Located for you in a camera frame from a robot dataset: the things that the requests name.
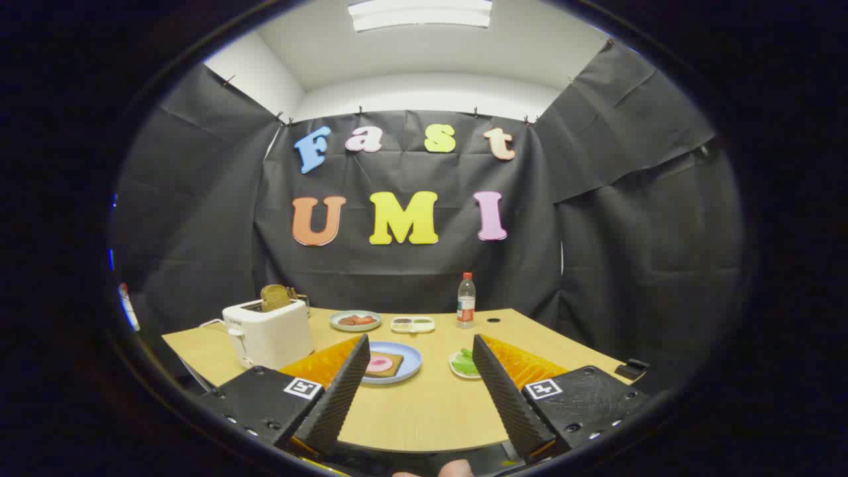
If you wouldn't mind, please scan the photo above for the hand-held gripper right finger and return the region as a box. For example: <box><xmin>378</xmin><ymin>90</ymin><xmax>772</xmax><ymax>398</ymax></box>
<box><xmin>472</xmin><ymin>333</ymin><xmax>653</xmax><ymax>464</ymax></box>

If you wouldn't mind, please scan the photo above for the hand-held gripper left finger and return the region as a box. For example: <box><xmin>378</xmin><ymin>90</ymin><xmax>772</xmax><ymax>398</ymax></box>
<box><xmin>199</xmin><ymin>333</ymin><xmax>372</xmax><ymax>458</ymax></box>

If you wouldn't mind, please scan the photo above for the brown bread slice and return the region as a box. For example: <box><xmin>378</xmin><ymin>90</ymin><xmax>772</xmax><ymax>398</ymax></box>
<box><xmin>260</xmin><ymin>284</ymin><xmax>292</xmax><ymax>312</ymax></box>

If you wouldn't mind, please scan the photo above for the small white square plate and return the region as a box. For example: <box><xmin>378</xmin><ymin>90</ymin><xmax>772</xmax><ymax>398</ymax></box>
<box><xmin>449</xmin><ymin>349</ymin><xmax>482</xmax><ymax>380</ymax></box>

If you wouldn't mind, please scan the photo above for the brown toast slice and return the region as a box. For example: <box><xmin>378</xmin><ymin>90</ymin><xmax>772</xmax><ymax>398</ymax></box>
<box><xmin>364</xmin><ymin>352</ymin><xmax>404</xmax><ymax>378</ymax></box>

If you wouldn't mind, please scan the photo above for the pale green plate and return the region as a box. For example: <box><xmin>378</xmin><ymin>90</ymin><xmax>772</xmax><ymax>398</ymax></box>
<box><xmin>329</xmin><ymin>310</ymin><xmax>382</xmax><ymax>332</ymax></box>

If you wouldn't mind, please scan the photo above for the light blue plate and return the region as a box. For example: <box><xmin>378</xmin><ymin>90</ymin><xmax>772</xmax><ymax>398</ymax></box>
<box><xmin>361</xmin><ymin>341</ymin><xmax>423</xmax><ymax>386</ymax></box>

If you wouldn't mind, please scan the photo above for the white toaster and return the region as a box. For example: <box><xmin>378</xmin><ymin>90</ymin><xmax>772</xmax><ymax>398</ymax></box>
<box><xmin>222</xmin><ymin>298</ymin><xmax>314</xmax><ymax>370</ymax></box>

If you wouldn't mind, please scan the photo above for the clear water bottle red cap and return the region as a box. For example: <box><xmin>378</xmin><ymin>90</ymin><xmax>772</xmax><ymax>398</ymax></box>
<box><xmin>456</xmin><ymin>272</ymin><xmax>476</xmax><ymax>330</ymax></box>

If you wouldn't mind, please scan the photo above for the black backdrop cloth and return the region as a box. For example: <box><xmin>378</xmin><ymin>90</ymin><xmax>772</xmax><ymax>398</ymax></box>
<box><xmin>109</xmin><ymin>40</ymin><xmax>746</xmax><ymax>398</ymax></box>

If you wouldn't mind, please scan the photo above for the white red blue object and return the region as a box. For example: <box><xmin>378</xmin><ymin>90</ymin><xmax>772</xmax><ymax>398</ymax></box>
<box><xmin>118</xmin><ymin>283</ymin><xmax>140</xmax><ymax>332</ymax></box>

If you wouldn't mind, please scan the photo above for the ceiling light panel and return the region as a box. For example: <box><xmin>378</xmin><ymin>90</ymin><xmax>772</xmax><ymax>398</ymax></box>
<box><xmin>348</xmin><ymin>0</ymin><xmax>493</xmax><ymax>32</ymax></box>

